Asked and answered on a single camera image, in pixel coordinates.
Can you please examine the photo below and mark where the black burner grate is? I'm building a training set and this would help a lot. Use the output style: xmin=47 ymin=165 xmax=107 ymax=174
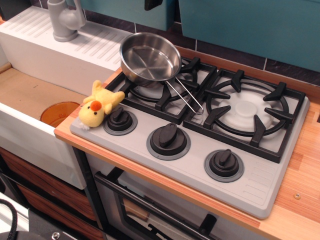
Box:
xmin=105 ymin=57 xmax=218 ymax=125
xmin=183 ymin=68 xmax=310 ymax=163

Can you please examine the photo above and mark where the black left burner grate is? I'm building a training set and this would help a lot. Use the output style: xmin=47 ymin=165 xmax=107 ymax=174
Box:
xmin=105 ymin=57 xmax=218 ymax=125

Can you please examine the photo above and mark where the yellow stuffed duck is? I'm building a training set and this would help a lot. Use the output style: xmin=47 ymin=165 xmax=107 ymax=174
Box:
xmin=78 ymin=80 xmax=125 ymax=130

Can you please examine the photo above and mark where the black stove knob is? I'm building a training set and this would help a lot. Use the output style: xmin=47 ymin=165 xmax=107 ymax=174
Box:
xmin=146 ymin=122 xmax=191 ymax=161
xmin=204 ymin=149 xmax=245 ymax=183
xmin=102 ymin=107 xmax=138 ymax=136

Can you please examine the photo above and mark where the black left stove knob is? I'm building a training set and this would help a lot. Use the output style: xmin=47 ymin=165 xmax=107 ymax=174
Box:
xmin=102 ymin=107 xmax=138 ymax=136

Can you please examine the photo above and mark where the oven door with handle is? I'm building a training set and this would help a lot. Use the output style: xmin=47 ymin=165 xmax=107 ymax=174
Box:
xmin=93 ymin=166 xmax=251 ymax=240

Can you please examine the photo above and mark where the grey toy stove top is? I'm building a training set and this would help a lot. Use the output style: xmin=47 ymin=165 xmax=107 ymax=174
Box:
xmin=69 ymin=46 xmax=311 ymax=220

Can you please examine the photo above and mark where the orange plastic plate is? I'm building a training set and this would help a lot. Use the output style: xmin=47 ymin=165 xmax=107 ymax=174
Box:
xmin=40 ymin=101 xmax=80 ymax=128

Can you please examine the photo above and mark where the grey toy faucet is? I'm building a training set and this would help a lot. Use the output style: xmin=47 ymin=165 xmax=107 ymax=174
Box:
xmin=47 ymin=0 xmax=86 ymax=43

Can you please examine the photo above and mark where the wooden drawer cabinet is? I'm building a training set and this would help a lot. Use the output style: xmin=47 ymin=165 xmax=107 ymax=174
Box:
xmin=0 ymin=148 xmax=105 ymax=240

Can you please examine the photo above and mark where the black braided cable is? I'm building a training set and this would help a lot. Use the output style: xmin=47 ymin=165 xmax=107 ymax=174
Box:
xmin=0 ymin=198 xmax=20 ymax=240

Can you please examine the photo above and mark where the stainless steel pan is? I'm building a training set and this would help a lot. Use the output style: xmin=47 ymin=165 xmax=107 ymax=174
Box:
xmin=119 ymin=32 xmax=204 ymax=115

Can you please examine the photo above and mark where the black right burner grate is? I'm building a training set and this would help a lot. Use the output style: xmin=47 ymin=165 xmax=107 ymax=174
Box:
xmin=183 ymin=68 xmax=310 ymax=163

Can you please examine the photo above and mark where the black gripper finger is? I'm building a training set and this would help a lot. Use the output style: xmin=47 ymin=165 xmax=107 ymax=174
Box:
xmin=144 ymin=0 xmax=163 ymax=11

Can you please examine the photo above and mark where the black middle stove knob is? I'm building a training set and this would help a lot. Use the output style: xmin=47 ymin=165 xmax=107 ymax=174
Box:
xmin=146 ymin=122 xmax=191 ymax=161

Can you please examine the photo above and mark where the black right stove knob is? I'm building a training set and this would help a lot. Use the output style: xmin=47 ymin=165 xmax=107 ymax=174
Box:
xmin=204 ymin=149 xmax=245 ymax=183

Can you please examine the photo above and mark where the white toy sink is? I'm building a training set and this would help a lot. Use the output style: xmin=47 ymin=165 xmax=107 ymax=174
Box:
xmin=0 ymin=6 xmax=129 ymax=190

